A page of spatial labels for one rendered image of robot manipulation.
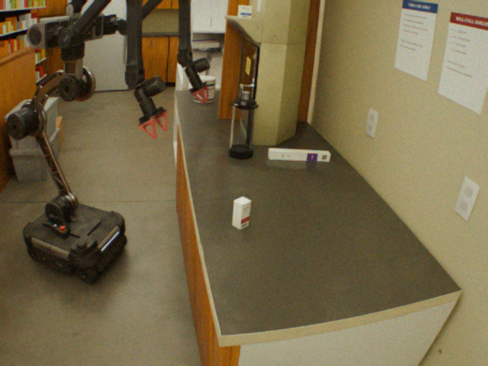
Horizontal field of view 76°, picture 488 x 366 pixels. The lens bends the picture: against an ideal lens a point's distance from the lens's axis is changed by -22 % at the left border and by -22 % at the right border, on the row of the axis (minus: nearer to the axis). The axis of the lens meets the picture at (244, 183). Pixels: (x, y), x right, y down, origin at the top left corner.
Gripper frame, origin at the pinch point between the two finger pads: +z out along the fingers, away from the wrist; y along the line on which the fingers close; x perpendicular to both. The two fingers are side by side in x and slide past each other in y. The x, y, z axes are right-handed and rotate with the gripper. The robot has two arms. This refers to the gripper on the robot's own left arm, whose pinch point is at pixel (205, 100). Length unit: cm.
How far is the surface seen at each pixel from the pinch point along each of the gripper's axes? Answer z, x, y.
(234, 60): -12.8, -20.3, 9.5
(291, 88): 9.2, -44.7, -8.5
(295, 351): 52, -47, -120
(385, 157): 43, -76, -39
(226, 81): -4.2, -11.9, 8.1
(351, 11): -15, -85, 3
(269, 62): -6.3, -43.4, -20.3
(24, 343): 59, 108, -107
